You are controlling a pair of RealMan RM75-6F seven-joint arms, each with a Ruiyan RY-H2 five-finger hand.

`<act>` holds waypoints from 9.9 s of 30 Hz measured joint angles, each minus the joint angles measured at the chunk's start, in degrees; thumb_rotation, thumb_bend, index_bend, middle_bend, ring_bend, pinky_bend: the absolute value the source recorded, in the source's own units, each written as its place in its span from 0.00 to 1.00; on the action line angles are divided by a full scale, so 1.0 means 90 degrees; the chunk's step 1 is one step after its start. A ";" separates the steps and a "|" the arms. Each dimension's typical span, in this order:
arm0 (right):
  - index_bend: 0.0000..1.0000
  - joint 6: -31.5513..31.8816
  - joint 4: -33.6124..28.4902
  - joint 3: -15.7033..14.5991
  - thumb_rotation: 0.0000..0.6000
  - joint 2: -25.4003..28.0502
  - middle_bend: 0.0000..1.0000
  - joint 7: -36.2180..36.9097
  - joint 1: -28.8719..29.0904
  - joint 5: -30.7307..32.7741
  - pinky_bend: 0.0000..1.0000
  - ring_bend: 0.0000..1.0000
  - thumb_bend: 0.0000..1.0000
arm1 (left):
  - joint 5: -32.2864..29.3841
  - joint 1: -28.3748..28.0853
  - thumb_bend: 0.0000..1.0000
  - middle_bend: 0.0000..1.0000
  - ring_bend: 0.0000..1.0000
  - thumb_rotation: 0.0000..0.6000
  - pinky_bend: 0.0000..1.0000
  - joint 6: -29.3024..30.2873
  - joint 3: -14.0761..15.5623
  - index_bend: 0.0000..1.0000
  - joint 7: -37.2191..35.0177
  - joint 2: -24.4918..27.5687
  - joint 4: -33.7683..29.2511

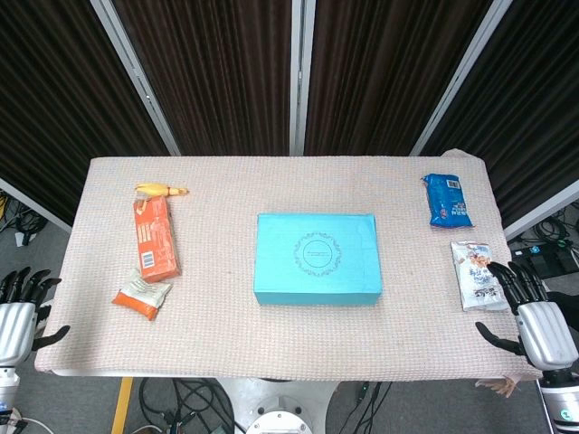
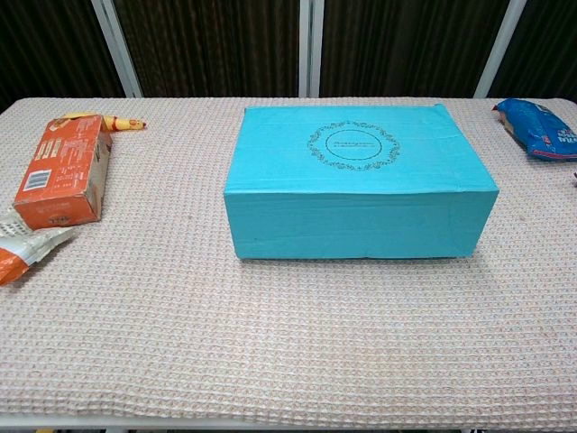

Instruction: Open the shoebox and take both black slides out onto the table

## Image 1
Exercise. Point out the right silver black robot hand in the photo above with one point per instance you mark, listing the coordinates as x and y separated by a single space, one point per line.
545 334

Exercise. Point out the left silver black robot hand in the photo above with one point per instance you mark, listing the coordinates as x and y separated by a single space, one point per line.
16 330

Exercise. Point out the light blue shoe box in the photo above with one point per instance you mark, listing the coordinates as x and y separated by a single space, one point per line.
316 257

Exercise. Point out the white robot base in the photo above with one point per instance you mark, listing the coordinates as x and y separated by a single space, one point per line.
276 407

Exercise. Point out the orange cardboard box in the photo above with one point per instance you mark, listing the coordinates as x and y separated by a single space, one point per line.
156 239

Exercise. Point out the black trouser leg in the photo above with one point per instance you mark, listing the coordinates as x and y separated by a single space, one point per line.
565 299

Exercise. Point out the black floor device blue label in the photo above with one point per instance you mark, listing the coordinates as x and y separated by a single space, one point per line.
549 260

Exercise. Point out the white snack bag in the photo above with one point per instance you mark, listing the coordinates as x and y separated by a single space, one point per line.
475 276

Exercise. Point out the orange white snack packet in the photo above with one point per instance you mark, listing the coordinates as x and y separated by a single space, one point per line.
142 296

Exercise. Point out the yellow floor tape strip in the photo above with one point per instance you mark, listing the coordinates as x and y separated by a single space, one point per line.
122 407

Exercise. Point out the blue snack bag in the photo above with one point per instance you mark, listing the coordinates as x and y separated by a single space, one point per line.
448 201

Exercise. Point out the yellow rubber chicken toy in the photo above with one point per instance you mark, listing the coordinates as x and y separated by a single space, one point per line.
156 190

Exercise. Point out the dark brown partition panel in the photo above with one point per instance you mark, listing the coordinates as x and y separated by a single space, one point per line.
384 77
217 77
534 104
54 113

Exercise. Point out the beige woven tablecloth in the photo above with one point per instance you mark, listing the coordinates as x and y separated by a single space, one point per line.
271 343

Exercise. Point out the grey aluminium partition rail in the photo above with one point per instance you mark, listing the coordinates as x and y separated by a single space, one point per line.
31 203
543 212

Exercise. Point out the grey aluminium partition post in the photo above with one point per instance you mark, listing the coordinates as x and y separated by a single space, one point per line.
135 77
461 77
300 77

